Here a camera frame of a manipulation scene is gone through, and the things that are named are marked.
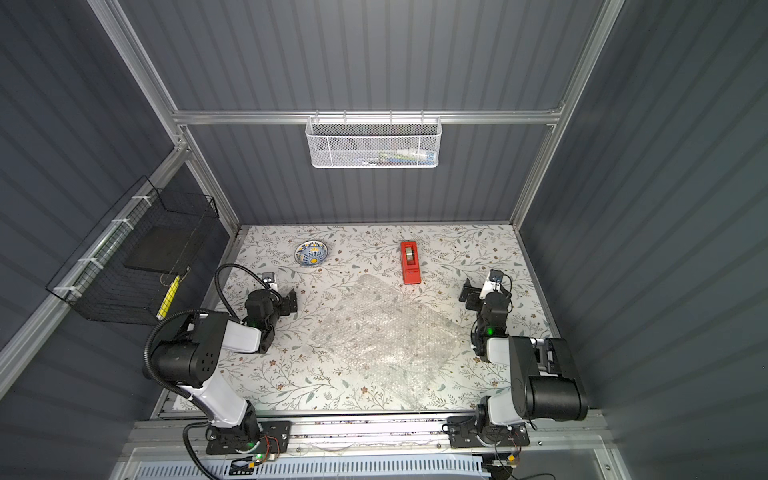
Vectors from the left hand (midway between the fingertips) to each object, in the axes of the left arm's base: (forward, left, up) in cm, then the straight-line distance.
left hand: (280, 291), depth 96 cm
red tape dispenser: (+12, -43, 0) cm, 45 cm away
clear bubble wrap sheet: (-16, -37, -3) cm, 40 cm away
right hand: (-2, -66, +7) cm, 66 cm away
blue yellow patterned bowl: (+18, -7, -2) cm, 20 cm away
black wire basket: (-9, +27, +25) cm, 38 cm away
